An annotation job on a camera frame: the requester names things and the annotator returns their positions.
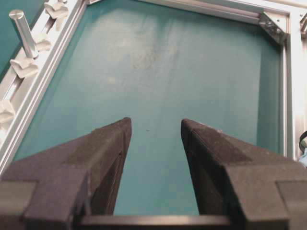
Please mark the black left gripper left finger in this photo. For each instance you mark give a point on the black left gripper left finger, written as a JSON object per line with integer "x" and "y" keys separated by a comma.
{"x": 47, "y": 190}

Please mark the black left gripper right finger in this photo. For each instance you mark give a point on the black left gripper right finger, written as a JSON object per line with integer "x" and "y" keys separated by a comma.
{"x": 258, "y": 189}

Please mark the right corner bracket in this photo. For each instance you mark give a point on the right corner bracket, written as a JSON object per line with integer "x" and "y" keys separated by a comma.
{"x": 275, "y": 25}

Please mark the aluminium extrusion frame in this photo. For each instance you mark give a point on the aluminium extrusion frame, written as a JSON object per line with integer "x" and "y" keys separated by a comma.
{"x": 27, "y": 79}

